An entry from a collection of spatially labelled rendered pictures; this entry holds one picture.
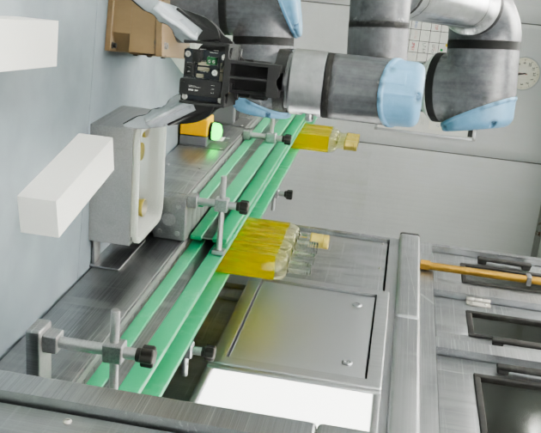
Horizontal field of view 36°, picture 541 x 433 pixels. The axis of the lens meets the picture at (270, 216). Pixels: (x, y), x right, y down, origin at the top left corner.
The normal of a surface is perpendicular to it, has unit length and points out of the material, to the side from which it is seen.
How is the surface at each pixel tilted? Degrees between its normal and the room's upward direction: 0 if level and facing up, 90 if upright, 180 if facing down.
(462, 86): 114
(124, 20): 90
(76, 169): 90
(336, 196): 90
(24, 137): 0
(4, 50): 0
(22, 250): 0
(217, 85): 90
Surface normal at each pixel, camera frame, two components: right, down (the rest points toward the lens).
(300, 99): -0.19, 0.66
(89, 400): 0.08, -0.94
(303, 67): -0.11, -0.25
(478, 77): -0.29, 0.16
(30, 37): 0.98, 0.14
